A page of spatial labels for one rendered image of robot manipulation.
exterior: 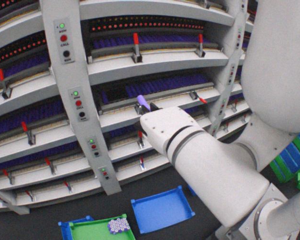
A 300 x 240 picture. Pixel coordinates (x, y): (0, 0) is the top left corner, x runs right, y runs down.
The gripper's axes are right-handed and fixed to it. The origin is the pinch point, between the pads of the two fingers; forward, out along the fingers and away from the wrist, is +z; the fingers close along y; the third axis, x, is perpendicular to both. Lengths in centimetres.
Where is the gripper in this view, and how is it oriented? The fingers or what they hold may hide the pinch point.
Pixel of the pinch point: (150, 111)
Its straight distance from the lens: 38.5
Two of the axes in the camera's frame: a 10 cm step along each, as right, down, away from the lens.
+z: -4.2, -4.4, 8.0
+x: 0.6, 8.6, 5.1
